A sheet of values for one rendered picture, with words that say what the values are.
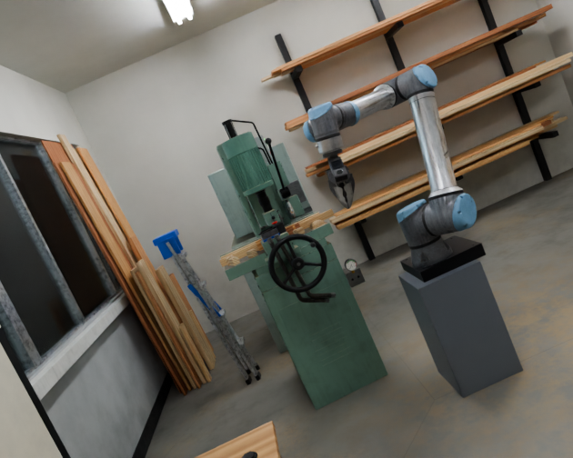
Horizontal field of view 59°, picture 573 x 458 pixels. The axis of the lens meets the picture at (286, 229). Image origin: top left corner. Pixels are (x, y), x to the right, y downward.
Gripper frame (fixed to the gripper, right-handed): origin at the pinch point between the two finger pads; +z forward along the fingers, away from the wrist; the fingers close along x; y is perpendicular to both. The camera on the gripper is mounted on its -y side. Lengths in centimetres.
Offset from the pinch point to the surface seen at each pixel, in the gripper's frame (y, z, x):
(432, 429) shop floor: 21, 105, -10
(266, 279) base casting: 76, 34, 44
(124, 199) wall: 316, -30, 177
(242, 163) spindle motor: 87, -27, 38
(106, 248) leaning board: 181, 2, 158
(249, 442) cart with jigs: -30, 60, 54
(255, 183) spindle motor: 87, -15, 35
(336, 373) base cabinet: 78, 95, 23
